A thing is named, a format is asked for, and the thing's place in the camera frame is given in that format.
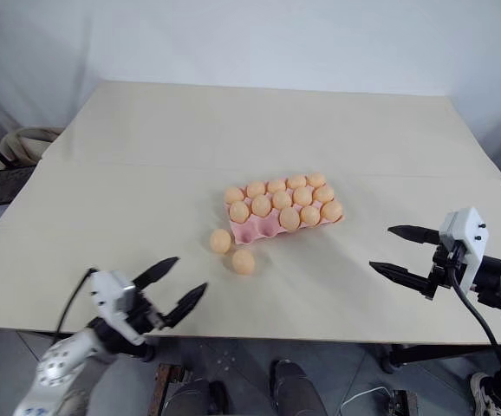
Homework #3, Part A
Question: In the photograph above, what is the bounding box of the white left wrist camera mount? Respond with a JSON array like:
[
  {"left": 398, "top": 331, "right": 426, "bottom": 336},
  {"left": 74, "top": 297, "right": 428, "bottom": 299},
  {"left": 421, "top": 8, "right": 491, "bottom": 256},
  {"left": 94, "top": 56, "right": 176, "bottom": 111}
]
[{"left": 88, "top": 270, "right": 148, "bottom": 347}]

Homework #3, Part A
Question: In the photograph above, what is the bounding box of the white and black shoe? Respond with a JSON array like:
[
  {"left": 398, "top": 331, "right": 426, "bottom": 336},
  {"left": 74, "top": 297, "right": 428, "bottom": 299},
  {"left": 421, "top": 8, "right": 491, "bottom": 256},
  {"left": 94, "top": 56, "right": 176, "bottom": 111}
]
[{"left": 468, "top": 371, "right": 501, "bottom": 416}]

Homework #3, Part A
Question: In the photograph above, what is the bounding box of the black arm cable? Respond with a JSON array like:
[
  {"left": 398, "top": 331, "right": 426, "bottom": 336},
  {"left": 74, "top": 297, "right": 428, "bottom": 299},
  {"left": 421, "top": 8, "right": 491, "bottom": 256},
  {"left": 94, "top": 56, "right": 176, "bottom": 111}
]
[
  {"left": 448, "top": 247, "right": 501, "bottom": 416},
  {"left": 55, "top": 267, "right": 98, "bottom": 337}
]

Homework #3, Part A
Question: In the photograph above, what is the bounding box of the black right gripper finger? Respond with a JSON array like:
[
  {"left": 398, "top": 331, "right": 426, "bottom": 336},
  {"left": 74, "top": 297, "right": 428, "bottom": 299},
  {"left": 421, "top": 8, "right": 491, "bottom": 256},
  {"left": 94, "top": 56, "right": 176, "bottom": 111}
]
[
  {"left": 387, "top": 224, "right": 442, "bottom": 245},
  {"left": 368, "top": 260, "right": 431, "bottom": 293}
]

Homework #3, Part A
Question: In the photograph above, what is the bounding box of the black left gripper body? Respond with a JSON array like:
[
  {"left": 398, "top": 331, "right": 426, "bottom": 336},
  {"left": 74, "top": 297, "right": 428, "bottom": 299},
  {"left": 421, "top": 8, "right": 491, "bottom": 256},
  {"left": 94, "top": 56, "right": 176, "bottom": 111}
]
[{"left": 126, "top": 283, "right": 169, "bottom": 335}]

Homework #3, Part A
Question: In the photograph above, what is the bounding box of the rusty brown metal bar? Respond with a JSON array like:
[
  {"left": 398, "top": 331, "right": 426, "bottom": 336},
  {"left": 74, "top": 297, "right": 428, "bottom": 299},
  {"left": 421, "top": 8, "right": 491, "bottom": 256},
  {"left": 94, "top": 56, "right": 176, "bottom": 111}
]
[{"left": 153, "top": 362, "right": 180, "bottom": 416}]

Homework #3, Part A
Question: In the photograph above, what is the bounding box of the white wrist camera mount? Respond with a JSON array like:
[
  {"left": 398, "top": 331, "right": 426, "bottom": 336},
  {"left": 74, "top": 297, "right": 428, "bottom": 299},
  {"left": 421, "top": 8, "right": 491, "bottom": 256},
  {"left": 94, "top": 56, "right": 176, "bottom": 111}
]
[
  {"left": 88, "top": 270, "right": 148, "bottom": 347},
  {"left": 438, "top": 206, "right": 492, "bottom": 290}
]

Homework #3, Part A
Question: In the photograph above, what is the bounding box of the beige cloth bag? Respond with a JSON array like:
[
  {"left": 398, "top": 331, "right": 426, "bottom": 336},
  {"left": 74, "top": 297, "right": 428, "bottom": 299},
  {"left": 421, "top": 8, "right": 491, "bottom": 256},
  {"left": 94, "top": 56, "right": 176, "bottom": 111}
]
[{"left": 0, "top": 125, "right": 64, "bottom": 166}]

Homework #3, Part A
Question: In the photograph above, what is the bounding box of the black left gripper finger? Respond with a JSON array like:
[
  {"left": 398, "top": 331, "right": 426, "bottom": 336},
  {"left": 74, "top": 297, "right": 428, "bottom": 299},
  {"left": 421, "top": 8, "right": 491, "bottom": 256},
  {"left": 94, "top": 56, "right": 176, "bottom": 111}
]
[
  {"left": 132, "top": 257, "right": 180, "bottom": 293},
  {"left": 163, "top": 283, "right": 209, "bottom": 330}
]

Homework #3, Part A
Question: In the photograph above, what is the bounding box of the white floor cable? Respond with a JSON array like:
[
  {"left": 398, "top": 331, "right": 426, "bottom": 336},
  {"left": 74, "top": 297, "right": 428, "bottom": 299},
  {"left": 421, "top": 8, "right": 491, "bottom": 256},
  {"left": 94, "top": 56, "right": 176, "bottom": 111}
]
[{"left": 340, "top": 385, "right": 391, "bottom": 415}]

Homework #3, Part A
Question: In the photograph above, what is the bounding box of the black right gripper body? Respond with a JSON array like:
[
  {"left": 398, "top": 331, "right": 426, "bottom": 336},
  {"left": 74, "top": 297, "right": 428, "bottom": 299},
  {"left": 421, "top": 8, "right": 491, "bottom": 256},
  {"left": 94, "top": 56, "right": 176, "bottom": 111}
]
[{"left": 423, "top": 242, "right": 466, "bottom": 301}]

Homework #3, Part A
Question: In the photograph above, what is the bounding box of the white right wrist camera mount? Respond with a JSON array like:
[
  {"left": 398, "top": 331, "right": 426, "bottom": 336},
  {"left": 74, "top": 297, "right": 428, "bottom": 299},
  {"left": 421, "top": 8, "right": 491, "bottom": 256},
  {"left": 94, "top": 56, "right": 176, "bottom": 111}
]
[{"left": 438, "top": 206, "right": 492, "bottom": 290}]

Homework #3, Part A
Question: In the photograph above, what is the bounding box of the black floor device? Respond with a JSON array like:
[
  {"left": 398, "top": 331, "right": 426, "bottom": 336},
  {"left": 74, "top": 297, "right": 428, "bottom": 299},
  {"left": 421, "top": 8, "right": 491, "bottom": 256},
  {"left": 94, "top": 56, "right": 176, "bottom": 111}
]
[{"left": 387, "top": 388, "right": 421, "bottom": 416}]

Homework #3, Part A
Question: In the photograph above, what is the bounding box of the pink egg carton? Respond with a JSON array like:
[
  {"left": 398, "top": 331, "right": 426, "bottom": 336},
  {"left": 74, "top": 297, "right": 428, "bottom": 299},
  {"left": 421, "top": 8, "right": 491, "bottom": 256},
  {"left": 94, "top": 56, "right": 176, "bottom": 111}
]
[{"left": 224, "top": 174, "right": 346, "bottom": 246}]

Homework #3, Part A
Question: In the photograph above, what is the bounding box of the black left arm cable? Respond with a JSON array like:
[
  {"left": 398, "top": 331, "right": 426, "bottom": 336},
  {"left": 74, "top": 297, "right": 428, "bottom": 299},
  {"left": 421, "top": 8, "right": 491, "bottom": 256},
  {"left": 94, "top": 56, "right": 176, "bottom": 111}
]
[{"left": 55, "top": 267, "right": 98, "bottom": 337}]

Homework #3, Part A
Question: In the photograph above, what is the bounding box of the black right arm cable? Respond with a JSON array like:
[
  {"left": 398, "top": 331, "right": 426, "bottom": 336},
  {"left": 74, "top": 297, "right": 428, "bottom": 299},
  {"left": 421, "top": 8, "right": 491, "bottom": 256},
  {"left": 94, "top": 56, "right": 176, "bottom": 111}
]
[{"left": 448, "top": 247, "right": 501, "bottom": 416}]

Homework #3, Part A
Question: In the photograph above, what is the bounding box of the black table leg frame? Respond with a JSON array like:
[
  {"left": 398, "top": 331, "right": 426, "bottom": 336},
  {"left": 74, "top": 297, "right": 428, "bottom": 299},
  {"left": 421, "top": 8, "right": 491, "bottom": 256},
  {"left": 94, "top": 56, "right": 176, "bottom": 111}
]
[{"left": 378, "top": 343, "right": 501, "bottom": 374}]

